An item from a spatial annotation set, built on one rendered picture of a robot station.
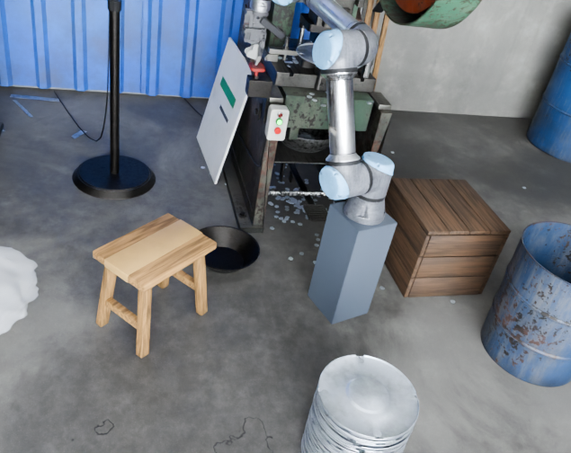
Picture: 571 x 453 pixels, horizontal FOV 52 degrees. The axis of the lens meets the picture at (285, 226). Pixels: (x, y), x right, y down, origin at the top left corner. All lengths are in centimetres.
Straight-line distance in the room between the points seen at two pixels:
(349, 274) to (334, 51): 80
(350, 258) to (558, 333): 77
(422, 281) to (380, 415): 94
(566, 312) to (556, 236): 40
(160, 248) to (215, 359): 43
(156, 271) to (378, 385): 77
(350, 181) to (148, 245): 70
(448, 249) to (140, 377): 128
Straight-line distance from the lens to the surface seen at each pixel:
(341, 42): 189
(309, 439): 183
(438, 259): 248
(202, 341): 217
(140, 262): 195
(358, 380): 177
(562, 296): 219
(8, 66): 386
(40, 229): 267
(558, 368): 241
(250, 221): 272
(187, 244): 204
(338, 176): 191
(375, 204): 208
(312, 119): 255
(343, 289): 222
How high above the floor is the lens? 157
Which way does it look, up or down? 34 degrees down
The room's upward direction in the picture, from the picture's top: 11 degrees clockwise
